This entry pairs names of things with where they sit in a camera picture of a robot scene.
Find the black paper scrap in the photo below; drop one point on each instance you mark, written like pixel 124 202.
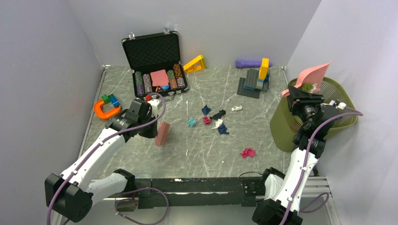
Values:
pixel 218 115

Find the pink paper scrap front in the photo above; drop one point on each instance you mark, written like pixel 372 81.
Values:
pixel 248 152

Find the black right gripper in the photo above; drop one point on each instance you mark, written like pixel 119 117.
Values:
pixel 297 99

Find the magenta paper scrap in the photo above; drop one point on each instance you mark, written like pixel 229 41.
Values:
pixel 206 120

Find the light blue paper scrap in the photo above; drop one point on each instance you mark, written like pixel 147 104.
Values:
pixel 191 122

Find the black poker chip case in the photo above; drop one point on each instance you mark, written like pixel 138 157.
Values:
pixel 147 54

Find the green and blue blocks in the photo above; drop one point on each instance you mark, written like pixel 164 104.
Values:
pixel 110 99

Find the grey building block baseplate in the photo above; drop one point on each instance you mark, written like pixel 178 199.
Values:
pixel 250 86

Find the yellow tall building block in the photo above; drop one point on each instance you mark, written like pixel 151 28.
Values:
pixel 263 71

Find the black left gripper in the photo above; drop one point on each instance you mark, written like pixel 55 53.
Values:
pixel 151 134

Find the olive green mesh wastebasket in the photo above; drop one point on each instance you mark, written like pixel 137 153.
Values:
pixel 290 132

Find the pink hand brush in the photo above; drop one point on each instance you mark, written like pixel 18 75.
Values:
pixel 162 135

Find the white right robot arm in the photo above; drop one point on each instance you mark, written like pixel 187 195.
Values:
pixel 283 191

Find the green paper scrap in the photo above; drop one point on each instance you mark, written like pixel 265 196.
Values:
pixel 308 87

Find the orange plastic ring toy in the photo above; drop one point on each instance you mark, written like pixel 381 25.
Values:
pixel 103 114

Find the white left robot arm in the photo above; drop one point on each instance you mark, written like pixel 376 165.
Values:
pixel 74 191

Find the purple cylinder toy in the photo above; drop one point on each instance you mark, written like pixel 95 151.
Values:
pixel 247 64

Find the pink card in case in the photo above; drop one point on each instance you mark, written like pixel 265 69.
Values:
pixel 159 78

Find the pink plastic dustpan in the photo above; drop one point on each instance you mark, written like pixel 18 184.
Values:
pixel 312 75

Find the dark blue paper scrap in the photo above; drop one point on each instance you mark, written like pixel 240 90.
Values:
pixel 222 129

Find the yellow triangular toy block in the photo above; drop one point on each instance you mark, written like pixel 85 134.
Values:
pixel 195 64

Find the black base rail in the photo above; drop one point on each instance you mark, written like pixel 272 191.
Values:
pixel 243 191

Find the white paper scrap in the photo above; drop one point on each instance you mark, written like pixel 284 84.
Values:
pixel 218 123

